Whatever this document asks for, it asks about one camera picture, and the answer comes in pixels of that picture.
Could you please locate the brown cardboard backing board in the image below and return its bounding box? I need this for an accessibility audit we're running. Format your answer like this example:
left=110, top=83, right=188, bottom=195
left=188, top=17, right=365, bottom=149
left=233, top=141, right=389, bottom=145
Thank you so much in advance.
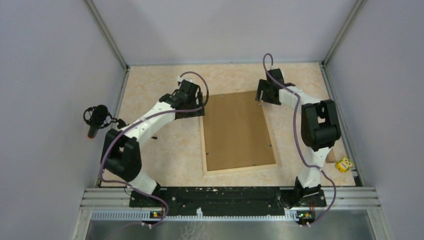
left=202, top=91, right=277, bottom=172

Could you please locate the light wooden picture frame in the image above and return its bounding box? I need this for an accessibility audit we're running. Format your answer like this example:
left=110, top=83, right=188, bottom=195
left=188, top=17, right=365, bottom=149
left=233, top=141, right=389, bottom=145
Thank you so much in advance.
left=198, top=88, right=280, bottom=176

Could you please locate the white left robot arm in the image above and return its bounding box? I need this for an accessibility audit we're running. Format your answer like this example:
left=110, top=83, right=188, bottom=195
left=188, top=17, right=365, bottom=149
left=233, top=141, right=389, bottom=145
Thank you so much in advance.
left=100, top=79, right=205, bottom=207

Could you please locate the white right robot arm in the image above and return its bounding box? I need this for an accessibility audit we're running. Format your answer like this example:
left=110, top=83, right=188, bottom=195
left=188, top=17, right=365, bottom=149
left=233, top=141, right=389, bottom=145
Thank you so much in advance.
left=255, top=68, right=341, bottom=206

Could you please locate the small wooden block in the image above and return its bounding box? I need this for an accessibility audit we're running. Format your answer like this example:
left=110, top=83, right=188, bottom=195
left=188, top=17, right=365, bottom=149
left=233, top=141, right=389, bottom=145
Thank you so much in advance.
left=325, top=148, right=336, bottom=164

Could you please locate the black microphone on stand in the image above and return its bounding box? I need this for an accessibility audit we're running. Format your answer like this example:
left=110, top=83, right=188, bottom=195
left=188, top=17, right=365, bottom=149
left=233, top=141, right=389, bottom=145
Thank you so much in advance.
left=82, top=104, right=127, bottom=139

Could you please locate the small yellow object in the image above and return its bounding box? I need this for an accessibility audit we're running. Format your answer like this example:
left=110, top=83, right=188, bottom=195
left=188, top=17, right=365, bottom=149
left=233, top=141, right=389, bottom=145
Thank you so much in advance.
left=335, top=156, right=355, bottom=173

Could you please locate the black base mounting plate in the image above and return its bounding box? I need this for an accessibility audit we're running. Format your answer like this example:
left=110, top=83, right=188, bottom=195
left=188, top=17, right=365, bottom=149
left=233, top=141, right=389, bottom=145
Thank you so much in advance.
left=129, top=186, right=327, bottom=217

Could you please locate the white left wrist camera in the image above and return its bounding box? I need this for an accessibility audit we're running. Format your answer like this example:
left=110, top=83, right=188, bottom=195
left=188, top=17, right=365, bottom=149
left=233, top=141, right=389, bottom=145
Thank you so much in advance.
left=176, top=76, right=194, bottom=85

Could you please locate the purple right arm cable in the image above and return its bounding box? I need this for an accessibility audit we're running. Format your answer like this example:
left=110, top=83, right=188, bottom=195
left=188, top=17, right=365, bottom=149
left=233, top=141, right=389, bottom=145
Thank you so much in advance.
left=262, top=53, right=337, bottom=227

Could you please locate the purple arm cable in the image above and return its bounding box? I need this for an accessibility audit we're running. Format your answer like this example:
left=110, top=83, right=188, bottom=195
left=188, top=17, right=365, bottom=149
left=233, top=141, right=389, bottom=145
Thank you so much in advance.
left=262, top=53, right=337, bottom=227
left=98, top=71, right=210, bottom=229

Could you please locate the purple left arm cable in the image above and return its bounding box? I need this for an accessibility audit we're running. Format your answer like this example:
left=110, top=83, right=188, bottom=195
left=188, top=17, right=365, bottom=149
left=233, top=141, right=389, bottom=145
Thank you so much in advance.
left=98, top=71, right=210, bottom=229

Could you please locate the aluminium front rail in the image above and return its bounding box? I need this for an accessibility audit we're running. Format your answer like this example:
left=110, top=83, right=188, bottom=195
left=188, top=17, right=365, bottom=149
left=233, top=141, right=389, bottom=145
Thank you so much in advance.
left=71, top=187, right=382, bottom=240

